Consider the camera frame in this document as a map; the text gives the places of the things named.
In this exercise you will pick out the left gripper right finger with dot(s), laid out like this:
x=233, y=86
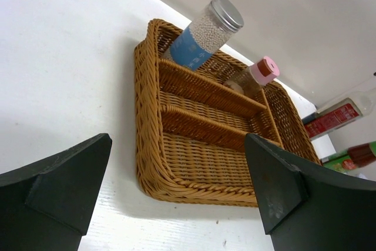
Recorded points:
x=305, y=206

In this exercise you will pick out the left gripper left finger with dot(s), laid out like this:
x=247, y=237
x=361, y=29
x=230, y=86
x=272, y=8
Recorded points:
x=48, y=204

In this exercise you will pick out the tall dark vinegar bottle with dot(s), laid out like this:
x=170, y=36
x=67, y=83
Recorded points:
x=339, y=113

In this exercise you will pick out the pink-cap clear spice bottle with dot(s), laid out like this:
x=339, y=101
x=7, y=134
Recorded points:
x=254, y=78

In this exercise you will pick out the silver-lid jar with blue label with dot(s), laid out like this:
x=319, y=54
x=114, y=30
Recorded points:
x=205, y=35

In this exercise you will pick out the green red sauce bottle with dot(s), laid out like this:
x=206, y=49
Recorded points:
x=351, y=159

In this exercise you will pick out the brown wicker divided basket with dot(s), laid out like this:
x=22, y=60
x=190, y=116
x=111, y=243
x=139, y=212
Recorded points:
x=190, y=128

